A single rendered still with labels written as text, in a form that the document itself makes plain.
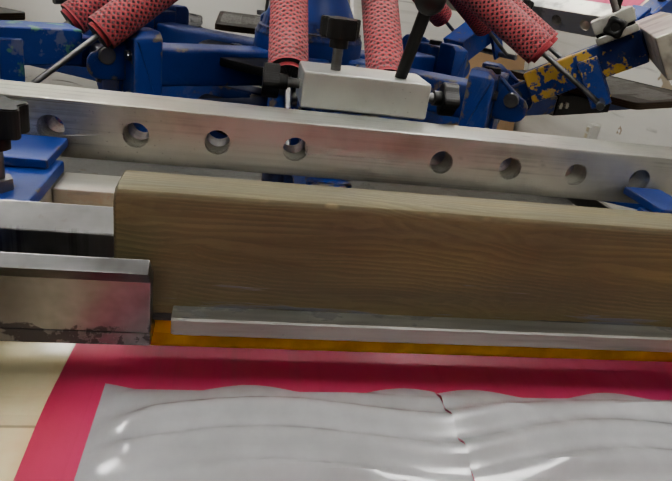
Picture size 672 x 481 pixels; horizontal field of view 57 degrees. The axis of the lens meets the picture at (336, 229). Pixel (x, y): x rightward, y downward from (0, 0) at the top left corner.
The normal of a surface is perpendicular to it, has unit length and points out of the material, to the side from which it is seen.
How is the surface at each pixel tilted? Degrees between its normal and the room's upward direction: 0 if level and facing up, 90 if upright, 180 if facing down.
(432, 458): 33
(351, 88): 90
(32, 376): 0
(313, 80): 90
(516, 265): 90
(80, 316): 90
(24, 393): 0
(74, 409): 0
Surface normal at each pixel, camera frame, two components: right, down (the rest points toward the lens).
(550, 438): 0.29, -0.53
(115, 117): 0.13, 0.41
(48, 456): 0.13, -0.91
